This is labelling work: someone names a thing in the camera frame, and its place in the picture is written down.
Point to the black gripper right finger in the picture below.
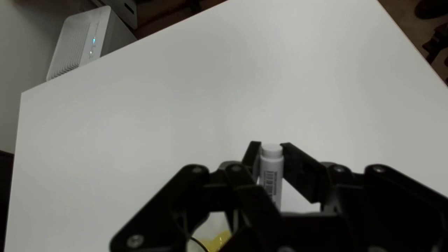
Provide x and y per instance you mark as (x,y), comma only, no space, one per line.
(373,205)

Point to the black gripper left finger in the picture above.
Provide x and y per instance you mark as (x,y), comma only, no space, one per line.
(196,197)

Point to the blue capped white marker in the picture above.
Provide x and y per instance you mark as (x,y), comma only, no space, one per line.
(270,173)

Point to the black floor object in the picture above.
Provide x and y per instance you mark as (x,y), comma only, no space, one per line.
(436,37)

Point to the white box device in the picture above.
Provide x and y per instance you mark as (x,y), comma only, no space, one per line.
(77,44)

